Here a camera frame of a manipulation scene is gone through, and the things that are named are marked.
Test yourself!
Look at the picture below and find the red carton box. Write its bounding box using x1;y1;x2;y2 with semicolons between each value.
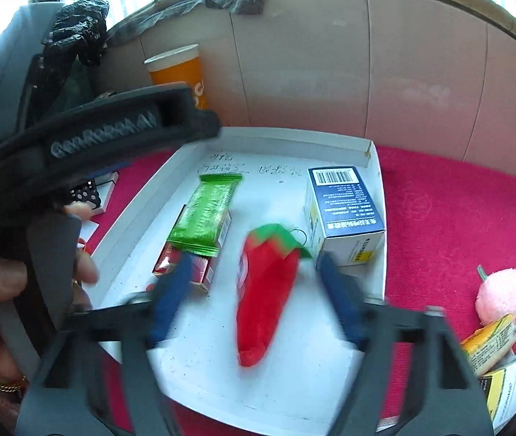
153;204;232;294

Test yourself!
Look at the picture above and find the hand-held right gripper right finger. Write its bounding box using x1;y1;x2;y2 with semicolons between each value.
317;252;495;436

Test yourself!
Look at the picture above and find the orange paper cup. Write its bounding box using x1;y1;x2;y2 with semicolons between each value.
144;44;208;112

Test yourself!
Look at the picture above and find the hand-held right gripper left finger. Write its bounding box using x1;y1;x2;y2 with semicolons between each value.
15;252;195;436

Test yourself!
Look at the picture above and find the black plastic bag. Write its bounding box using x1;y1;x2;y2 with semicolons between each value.
42;0;109;66

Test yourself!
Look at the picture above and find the black white dotted box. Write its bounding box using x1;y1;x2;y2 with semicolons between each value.
69;179;102;212

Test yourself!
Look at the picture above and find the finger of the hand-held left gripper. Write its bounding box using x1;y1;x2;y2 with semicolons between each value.
157;82;221;142

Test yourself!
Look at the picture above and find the white shallow cardboard box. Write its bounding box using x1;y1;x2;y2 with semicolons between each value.
86;126;388;436

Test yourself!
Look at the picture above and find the pink embossed blanket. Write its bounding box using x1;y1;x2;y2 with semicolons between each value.
76;145;516;436

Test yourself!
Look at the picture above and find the white yellow medicine box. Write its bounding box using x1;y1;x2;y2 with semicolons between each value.
478;350;516;423

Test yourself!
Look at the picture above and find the white red card box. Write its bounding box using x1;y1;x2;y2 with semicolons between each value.
90;170;120;214

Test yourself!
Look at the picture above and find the yellow green medicine box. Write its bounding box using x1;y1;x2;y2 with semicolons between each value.
461;314;516;378

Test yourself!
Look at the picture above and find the red chili plush toy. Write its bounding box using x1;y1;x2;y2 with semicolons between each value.
236;223;313;368

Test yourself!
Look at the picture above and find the pink plush ball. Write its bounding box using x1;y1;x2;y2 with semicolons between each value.
475;266;516;327

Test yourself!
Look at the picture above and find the green snack packet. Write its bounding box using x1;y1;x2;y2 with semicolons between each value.
167;173;245;257

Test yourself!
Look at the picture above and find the dark blue medicine box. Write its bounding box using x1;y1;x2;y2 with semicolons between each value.
304;166;386;266

